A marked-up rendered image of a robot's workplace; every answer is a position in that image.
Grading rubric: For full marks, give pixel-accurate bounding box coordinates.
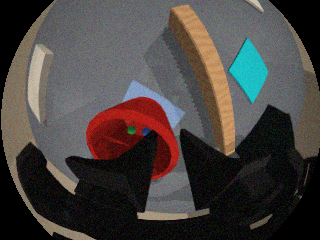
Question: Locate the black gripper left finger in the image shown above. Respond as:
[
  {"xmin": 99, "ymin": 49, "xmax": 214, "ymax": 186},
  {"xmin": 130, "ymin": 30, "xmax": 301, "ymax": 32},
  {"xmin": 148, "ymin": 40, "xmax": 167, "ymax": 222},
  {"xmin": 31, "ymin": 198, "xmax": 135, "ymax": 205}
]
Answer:
[{"xmin": 65, "ymin": 129, "xmax": 157, "ymax": 213}]

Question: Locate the wooden rectangular block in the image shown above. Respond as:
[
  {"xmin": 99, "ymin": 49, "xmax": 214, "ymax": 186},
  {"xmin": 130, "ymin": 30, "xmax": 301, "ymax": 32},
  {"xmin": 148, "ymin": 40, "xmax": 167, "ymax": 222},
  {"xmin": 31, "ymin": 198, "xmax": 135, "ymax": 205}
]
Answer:
[{"xmin": 168, "ymin": 4, "xmax": 236, "ymax": 156}]

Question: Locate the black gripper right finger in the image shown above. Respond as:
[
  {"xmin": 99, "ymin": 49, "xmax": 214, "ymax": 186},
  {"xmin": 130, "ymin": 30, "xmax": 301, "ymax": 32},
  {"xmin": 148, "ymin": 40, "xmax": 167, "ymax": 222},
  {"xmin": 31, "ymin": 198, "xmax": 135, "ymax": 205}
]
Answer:
[{"xmin": 180, "ymin": 128, "xmax": 271, "ymax": 211}]

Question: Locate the red cup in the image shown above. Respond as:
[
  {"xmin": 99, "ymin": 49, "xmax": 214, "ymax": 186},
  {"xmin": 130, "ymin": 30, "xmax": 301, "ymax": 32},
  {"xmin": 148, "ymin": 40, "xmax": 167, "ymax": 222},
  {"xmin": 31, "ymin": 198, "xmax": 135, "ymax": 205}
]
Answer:
[{"xmin": 85, "ymin": 96, "xmax": 180, "ymax": 180}]

